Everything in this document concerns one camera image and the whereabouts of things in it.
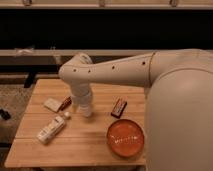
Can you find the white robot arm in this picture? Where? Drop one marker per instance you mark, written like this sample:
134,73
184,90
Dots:
178,86

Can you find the orange ceramic bowl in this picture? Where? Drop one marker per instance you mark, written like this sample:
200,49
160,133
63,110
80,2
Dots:
125,138

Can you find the dark snack bar packet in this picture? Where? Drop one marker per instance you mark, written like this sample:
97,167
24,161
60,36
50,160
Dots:
118,108

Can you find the clear plastic cup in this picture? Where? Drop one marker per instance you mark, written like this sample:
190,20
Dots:
85,110

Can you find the beige sponge block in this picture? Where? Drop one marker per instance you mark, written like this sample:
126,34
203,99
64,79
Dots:
52,104

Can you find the white plastic bottle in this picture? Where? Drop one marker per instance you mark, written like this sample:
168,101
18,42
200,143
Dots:
53,128

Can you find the black object on floor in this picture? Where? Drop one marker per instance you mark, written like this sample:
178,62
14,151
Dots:
4,114

